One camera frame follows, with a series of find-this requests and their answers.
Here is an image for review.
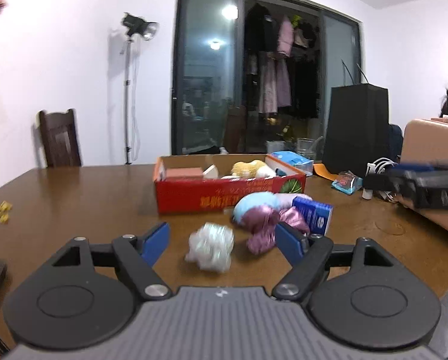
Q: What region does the studio light on stand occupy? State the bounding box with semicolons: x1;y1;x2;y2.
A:
121;12;159;165

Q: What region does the purple satin scrunchie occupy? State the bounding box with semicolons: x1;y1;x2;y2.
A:
239;205;279;255
279;206;310;235

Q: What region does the red cardboard box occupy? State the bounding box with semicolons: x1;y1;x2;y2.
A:
153;154;307;214

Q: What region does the black paper bag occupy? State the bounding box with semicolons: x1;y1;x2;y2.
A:
321;84;390;177

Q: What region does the pink suitcase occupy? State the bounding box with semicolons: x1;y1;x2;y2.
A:
396;117;448;237

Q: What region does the small blue packet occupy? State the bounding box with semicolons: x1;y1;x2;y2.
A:
331;172;363;196

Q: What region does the blue tissue pack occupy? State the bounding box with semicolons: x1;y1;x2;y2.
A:
271;151;313;176

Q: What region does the white wedge sponge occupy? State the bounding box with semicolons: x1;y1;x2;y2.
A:
203;164;219;180

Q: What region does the dark wooden chair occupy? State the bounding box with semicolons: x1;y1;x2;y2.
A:
38;109;82;167

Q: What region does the white charger with cable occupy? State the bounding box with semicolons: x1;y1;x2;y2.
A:
366;157;396;203

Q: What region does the yellow plush toy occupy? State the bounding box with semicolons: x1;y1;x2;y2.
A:
231;160;276;179

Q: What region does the black sliding door frame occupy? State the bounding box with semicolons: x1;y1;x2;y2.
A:
171;0;361;158

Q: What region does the iridescent mesh ball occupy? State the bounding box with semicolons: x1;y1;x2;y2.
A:
185;222;234;273

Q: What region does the hanging clothes rack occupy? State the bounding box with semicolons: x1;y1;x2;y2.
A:
243;0;321;120

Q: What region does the clear glass cup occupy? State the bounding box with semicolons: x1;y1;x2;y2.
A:
296;136;323;160

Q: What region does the blue fluffy plush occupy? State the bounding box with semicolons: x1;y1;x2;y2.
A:
233;192;281;224

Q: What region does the blue white carton box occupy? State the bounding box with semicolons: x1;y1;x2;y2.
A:
292;197;333;236

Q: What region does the orange paper piece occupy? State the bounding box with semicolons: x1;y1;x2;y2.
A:
313;163;338;181

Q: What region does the lavender fluffy towel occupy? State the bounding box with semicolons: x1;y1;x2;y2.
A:
279;193;315;209

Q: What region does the pink white sponge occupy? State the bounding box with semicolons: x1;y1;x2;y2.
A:
165;166;204;180

